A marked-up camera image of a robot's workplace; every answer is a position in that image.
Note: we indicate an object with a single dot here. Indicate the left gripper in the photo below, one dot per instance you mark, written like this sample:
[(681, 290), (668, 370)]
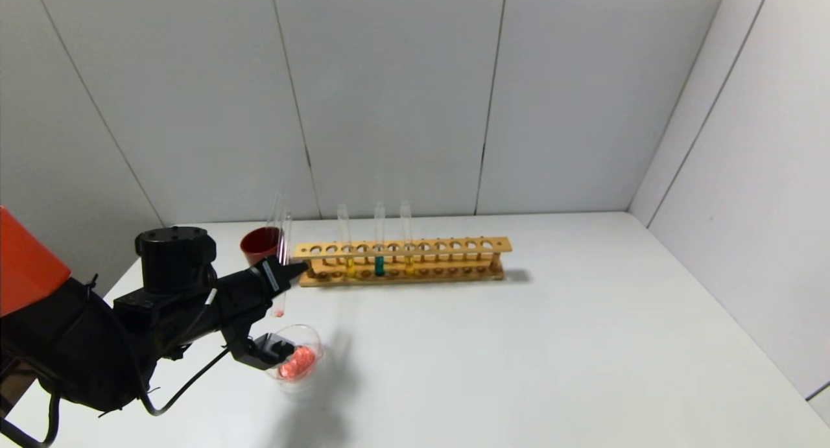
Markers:
[(272, 276)]

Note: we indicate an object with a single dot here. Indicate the test tube with red pigment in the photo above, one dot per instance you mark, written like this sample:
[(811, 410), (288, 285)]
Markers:
[(286, 240)]

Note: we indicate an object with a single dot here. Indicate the test tube with yellow pigment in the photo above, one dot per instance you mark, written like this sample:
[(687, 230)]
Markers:
[(351, 268), (409, 265)]

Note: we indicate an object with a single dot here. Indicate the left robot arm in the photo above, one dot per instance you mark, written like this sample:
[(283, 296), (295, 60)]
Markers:
[(78, 344)]

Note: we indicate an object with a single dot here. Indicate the empty clear test tube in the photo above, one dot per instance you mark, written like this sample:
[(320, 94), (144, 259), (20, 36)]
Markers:
[(280, 205), (272, 214)]

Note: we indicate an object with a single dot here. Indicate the test tube with green pigment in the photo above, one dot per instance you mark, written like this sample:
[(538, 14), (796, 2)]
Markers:
[(379, 266)]

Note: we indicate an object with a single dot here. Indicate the wooden test tube rack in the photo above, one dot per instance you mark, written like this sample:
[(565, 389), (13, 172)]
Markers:
[(402, 264)]

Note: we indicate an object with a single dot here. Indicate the dark red plastic cup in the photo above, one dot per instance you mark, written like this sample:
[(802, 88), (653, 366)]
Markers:
[(259, 244)]

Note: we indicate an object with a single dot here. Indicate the clear glass beaker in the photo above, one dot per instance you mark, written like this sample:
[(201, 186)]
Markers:
[(305, 360)]

